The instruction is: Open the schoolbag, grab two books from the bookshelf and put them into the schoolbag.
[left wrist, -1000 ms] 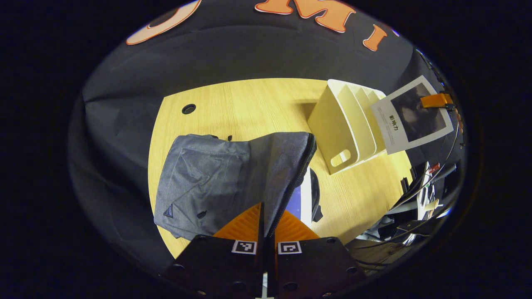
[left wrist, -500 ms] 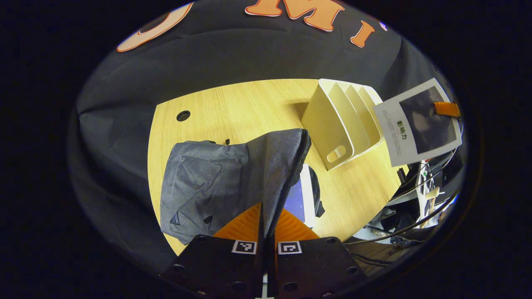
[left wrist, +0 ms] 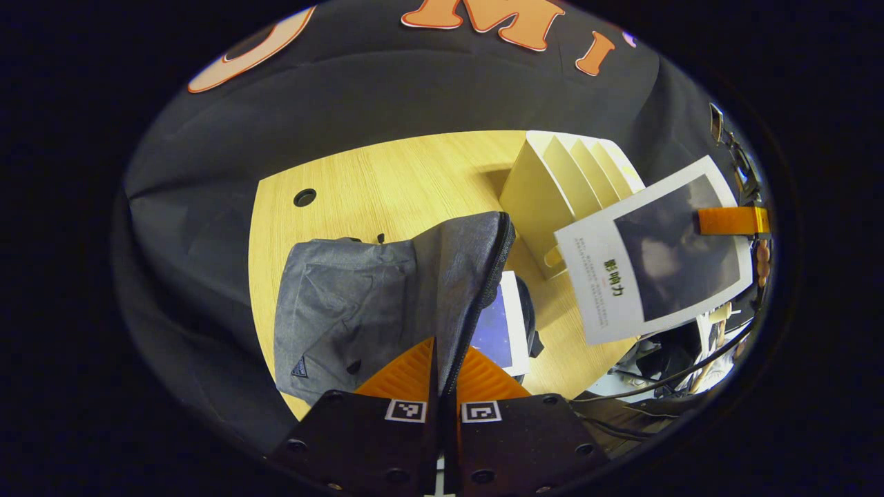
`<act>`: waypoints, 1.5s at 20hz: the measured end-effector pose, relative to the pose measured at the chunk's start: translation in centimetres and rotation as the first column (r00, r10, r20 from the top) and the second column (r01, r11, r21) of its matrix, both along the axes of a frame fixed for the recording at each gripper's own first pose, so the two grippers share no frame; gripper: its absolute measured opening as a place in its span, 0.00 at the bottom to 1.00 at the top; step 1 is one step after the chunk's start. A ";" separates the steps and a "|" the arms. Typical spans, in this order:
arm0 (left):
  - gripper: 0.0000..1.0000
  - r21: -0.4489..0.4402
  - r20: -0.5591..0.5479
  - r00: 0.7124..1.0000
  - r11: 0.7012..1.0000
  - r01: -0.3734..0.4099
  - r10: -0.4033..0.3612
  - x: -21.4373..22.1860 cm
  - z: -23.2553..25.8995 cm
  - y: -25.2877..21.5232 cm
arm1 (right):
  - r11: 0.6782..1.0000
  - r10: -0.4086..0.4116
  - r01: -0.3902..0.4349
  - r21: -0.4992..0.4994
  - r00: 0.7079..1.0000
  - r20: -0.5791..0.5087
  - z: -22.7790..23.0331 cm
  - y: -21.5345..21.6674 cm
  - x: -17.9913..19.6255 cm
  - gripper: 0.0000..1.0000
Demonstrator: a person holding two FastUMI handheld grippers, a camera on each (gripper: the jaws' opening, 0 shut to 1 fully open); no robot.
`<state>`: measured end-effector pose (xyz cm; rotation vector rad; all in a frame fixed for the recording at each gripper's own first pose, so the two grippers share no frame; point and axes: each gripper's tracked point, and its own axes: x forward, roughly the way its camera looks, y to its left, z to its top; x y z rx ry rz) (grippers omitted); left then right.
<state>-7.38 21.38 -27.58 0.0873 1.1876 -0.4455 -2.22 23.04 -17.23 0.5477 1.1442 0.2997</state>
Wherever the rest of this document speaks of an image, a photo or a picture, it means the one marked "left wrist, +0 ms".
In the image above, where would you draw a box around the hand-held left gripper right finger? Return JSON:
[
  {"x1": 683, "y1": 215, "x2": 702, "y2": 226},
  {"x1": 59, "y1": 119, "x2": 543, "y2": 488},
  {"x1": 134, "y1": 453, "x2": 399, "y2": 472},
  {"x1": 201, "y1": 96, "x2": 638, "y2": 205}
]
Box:
[{"x1": 442, "y1": 345, "x2": 610, "y2": 497}]

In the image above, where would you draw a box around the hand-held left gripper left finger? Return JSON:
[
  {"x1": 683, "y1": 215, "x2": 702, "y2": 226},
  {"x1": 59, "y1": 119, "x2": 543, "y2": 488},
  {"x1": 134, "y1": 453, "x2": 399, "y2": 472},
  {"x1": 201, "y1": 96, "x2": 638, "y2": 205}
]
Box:
[{"x1": 268, "y1": 336, "x2": 441, "y2": 497}]

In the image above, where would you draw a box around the grey picture cover book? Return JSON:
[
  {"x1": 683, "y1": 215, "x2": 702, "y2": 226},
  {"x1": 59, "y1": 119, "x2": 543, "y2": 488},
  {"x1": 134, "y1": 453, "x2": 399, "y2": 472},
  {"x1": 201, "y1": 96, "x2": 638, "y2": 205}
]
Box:
[{"x1": 553, "y1": 155, "x2": 755, "y2": 347}]

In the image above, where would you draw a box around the blue picture cover book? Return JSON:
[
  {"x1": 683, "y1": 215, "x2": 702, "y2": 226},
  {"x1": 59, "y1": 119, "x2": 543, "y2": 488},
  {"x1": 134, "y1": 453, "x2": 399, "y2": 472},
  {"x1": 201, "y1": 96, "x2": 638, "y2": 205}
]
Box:
[{"x1": 470, "y1": 271, "x2": 532, "y2": 378}]

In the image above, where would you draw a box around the grey fabric schoolbag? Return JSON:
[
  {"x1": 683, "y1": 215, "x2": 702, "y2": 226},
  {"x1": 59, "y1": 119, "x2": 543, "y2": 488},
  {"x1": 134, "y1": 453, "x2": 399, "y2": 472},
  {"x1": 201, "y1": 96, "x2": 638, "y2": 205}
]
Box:
[{"x1": 273, "y1": 211, "x2": 546, "y2": 409}]

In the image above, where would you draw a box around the cream plastic bookshelf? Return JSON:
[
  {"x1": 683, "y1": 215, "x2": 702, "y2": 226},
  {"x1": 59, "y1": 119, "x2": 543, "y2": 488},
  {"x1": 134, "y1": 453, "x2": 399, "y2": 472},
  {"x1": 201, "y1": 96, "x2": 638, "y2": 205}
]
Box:
[{"x1": 498, "y1": 130, "x2": 647, "y2": 281}]

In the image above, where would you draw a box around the black cable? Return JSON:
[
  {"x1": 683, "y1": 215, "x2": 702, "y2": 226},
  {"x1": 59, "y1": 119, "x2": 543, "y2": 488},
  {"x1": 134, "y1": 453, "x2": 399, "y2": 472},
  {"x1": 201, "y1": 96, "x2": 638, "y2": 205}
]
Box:
[{"x1": 572, "y1": 324, "x2": 757, "y2": 405}]

